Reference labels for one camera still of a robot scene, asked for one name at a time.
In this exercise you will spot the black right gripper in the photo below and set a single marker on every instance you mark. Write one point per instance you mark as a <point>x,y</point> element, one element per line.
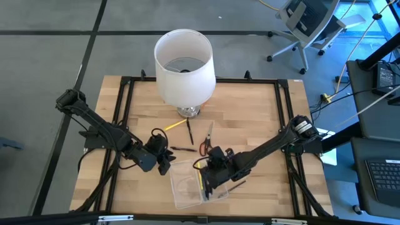
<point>218,175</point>

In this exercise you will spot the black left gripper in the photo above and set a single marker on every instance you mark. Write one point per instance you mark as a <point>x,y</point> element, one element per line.
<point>145,161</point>

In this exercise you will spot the yellow pencil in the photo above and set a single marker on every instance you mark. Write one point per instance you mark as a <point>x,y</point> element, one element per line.
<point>175,125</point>
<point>200,178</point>

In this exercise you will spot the clear plastic box lid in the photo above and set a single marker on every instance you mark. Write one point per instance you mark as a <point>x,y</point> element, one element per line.
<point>184,187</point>

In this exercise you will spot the dark brown pencil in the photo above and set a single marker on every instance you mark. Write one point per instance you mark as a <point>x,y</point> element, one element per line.
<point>236,186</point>

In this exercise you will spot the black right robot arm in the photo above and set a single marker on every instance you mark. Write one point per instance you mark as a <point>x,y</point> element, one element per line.
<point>268,147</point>

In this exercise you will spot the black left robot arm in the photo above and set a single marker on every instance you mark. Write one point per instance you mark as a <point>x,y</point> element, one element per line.
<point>97,125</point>

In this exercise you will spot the white shade table lamp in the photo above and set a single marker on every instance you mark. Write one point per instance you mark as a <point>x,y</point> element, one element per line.
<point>187,87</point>

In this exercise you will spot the white paper sheet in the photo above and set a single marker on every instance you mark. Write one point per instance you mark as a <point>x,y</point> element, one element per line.
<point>329,157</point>

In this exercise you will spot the black slanted pole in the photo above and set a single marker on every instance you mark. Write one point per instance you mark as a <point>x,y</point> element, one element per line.
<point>343,137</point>
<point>379,53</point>

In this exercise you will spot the yellow plug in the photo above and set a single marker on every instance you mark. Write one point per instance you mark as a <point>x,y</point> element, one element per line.
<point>327,98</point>

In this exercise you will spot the grey side desk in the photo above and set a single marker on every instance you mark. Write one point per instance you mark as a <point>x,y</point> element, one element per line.
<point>375,125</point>
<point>364,190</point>

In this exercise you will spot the black keyboard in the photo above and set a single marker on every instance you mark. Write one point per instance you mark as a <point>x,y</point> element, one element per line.
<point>386,179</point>

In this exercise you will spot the grey office chair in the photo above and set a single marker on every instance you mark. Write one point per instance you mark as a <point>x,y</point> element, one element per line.
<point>304,18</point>

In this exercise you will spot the black power adapter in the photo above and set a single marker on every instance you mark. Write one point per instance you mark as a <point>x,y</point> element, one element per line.
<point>384,78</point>

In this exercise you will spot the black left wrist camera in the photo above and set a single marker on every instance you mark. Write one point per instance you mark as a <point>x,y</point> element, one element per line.
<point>156,144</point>

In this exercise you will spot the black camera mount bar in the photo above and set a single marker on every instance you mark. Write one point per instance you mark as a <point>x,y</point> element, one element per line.
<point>47,218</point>

